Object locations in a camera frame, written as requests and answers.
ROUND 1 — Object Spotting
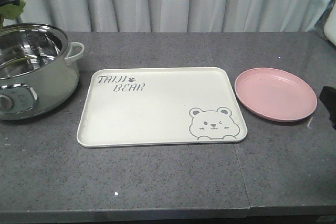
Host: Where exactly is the pink round plate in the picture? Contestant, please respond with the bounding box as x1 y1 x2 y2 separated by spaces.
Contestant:
234 68 317 122

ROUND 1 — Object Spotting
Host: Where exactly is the grey curtain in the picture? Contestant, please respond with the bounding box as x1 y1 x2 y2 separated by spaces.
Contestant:
0 0 336 33

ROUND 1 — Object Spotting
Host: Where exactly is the pale green electric pot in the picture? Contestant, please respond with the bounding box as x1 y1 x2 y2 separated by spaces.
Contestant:
1 23 85 121

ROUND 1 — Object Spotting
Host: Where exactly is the cream bear serving tray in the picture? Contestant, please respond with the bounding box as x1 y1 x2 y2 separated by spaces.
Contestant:
77 67 248 147

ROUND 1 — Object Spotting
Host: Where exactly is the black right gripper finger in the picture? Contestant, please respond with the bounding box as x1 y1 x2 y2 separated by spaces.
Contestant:
319 86 336 129

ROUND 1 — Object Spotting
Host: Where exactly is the green lettuce leaf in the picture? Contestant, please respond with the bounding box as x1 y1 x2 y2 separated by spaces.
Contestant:
1 0 26 29

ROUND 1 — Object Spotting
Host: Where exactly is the white blender appliance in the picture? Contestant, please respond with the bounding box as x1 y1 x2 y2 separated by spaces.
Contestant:
323 5 336 45

